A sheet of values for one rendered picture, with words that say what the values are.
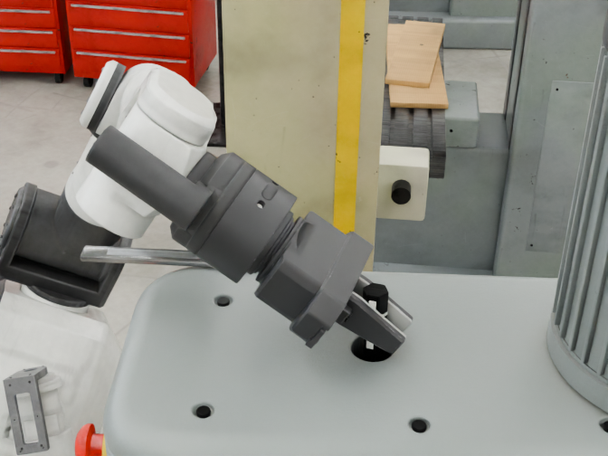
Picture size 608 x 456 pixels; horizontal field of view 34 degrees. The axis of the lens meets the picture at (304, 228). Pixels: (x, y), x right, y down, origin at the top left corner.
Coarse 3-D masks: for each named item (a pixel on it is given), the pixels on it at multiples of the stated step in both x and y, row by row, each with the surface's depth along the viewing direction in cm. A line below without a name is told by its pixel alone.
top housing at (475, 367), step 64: (192, 320) 88; (256, 320) 88; (448, 320) 88; (512, 320) 88; (128, 384) 81; (192, 384) 81; (256, 384) 81; (320, 384) 81; (384, 384) 81; (448, 384) 81; (512, 384) 81; (128, 448) 76; (192, 448) 76; (256, 448) 75; (320, 448) 75; (384, 448) 75; (448, 448) 75; (512, 448) 75; (576, 448) 75
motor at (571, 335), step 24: (600, 72) 72; (600, 96) 72; (600, 120) 72; (600, 144) 72; (600, 168) 73; (576, 192) 78; (600, 192) 72; (576, 216) 77; (600, 216) 73; (576, 240) 78; (600, 240) 74; (576, 264) 77; (600, 264) 75; (576, 288) 78; (600, 288) 75; (552, 312) 85; (576, 312) 78; (600, 312) 76; (552, 336) 83; (576, 336) 79; (600, 336) 77; (576, 360) 80; (600, 360) 77; (576, 384) 80; (600, 384) 78
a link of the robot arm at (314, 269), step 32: (256, 192) 79; (288, 192) 82; (224, 224) 78; (256, 224) 78; (288, 224) 81; (320, 224) 84; (224, 256) 79; (256, 256) 78; (288, 256) 79; (320, 256) 81; (352, 256) 82; (288, 288) 79; (320, 288) 78; (352, 288) 80; (320, 320) 77
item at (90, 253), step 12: (84, 252) 95; (96, 252) 95; (108, 252) 95; (120, 252) 95; (132, 252) 95; (144, 252) 96; (156, 252) 96; (168, 252) 96; (180, 252) 96; (192, 252) 96; (156, 264) 95; (168, 264) 95; (180, 264) 95; (192, 264) 95; (204, 264) 95
